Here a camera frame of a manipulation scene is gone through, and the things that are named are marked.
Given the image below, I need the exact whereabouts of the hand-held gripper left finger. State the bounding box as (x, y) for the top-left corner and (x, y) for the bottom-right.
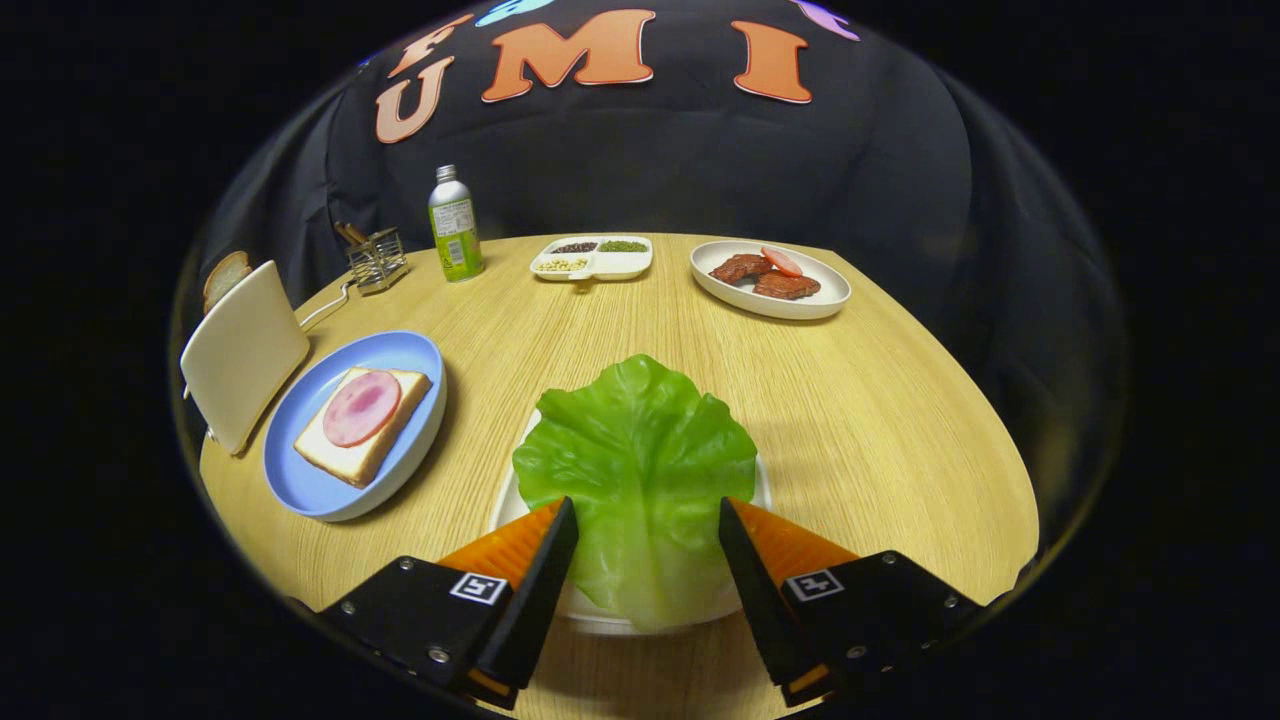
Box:
(318, 497), (580, 711)

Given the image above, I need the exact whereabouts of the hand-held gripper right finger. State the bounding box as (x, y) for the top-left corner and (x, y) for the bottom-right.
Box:
(718, 496), (986, 709)

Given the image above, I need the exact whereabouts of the green lettuce leaf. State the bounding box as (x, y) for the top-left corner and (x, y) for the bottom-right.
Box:
(512, 354), (758, 633)

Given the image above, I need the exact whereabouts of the toasted bread slice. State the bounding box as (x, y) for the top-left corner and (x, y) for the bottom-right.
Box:
(203, 251), (252, 314)

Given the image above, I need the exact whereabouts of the square white plate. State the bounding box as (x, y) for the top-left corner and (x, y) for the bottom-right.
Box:
(487, 408), (773, 638)

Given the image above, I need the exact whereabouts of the white sandwich bread slice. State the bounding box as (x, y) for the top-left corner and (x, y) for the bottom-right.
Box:
(293, 367), (434, 489)

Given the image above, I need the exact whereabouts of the blue plate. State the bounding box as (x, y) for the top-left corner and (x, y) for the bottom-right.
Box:
(263, 331), (448, 523)

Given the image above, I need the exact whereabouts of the pink ham slice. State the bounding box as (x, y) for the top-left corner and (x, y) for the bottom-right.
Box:
(322, 371), (403, 448)

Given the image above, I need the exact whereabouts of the brown meat piece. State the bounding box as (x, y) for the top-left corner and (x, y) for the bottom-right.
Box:
(752, 271), (822, 301)
(709, 254), (776, 285)

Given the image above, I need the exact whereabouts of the round white plate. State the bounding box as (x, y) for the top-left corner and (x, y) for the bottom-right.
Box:
(690, 240), (853, 321)

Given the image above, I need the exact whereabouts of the white divided dish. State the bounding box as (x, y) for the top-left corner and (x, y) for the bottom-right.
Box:
(530, 235), (654, 282)

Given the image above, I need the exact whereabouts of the silver bottle with green label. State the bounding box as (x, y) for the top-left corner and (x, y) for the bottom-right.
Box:
(428, 165), (485, 283)

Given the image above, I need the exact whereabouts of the white toaster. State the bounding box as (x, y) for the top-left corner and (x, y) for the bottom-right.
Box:
(180, 260), (312, 457)

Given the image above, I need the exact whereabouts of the black backdrop cloth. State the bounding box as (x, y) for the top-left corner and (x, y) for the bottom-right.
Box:
(170, 0), (1129, 601)

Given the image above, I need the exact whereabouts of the white toaster cable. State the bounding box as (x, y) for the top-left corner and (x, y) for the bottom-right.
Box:
(298, 280), (357, 333)

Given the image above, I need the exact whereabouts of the metal wire utensil holder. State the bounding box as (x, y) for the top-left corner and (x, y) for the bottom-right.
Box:
(335, 221), (409, 295)

